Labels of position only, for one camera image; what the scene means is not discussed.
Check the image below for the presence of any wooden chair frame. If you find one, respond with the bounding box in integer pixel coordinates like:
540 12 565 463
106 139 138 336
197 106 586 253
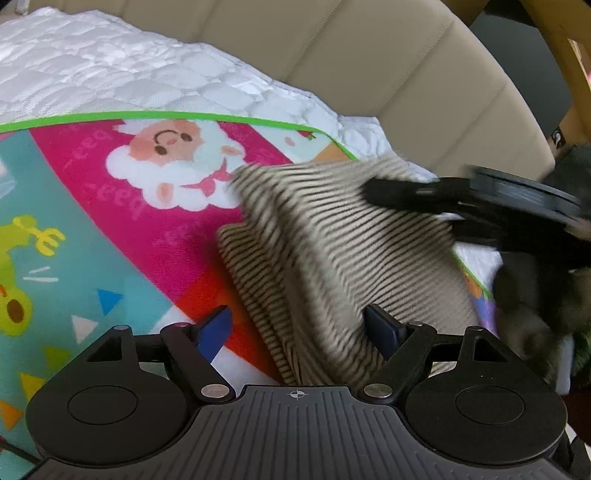
443 0 591 149

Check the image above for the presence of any beige striped knit garment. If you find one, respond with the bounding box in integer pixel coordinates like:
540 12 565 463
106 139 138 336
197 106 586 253
217 156 477 388

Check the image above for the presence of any colourful cartoon play mat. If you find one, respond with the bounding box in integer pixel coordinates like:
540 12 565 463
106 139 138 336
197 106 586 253
0 110 500 462

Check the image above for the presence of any white quilted mattress cover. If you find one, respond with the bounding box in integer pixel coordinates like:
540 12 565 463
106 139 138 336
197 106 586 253
0 5 507 287

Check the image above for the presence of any dark gloved right hand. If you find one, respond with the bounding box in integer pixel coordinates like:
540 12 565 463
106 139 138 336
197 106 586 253
493 144 590 381

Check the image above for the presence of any beige padded headboard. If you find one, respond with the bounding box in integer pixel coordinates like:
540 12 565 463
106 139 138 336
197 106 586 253
56 0 554 179

